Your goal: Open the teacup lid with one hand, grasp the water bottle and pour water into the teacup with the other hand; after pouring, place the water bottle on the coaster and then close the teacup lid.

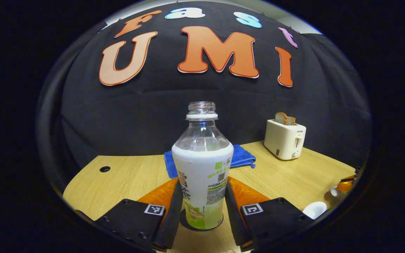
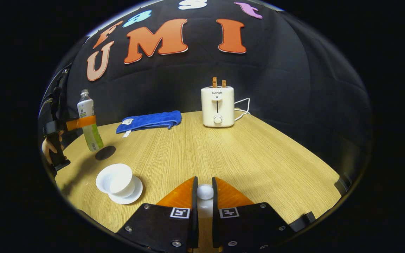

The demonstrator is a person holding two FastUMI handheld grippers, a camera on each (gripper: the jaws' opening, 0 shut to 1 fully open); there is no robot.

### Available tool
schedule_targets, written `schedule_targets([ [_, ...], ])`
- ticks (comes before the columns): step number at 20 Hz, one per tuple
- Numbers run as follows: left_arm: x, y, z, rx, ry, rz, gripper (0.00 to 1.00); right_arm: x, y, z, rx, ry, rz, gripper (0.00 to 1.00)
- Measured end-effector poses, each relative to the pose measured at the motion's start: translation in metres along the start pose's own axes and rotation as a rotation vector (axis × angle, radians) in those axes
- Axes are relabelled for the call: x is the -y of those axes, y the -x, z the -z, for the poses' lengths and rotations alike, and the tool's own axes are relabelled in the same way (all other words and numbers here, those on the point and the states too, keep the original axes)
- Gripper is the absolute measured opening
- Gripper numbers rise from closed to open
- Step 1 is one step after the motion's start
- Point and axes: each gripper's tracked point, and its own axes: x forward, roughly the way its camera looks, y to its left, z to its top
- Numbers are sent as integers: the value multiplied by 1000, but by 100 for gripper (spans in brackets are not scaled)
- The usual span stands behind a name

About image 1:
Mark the white teacup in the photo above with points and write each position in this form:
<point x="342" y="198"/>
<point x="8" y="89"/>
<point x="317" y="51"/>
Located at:
<point x="314" y="209"/>

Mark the black backdrop cloth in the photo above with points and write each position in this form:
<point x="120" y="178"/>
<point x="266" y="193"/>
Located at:
<point x="153" y="112"/>

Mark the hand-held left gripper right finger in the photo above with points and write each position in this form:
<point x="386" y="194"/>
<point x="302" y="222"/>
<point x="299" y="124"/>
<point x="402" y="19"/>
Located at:
<point x="232" y="218"/>

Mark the clear green-label water bottle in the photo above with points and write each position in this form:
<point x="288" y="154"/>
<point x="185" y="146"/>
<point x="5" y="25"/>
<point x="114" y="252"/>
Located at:
<point x="202" y="168"/>

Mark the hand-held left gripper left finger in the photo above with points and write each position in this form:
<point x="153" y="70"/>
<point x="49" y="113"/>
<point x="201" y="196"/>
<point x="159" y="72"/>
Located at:
<point x="169" y="225"/>

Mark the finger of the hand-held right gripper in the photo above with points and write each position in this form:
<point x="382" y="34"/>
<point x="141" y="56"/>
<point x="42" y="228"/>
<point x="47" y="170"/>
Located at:
<point x="346" y="184"/>

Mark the toast slice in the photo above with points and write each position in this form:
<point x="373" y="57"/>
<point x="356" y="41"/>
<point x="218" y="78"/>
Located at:
<point x="282" y="118"/>

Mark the cream toaster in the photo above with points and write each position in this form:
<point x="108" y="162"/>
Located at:
<point x="283" y="140"/>

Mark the blue cloth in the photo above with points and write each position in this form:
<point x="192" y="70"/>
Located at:
<point x="243" y="158"/>

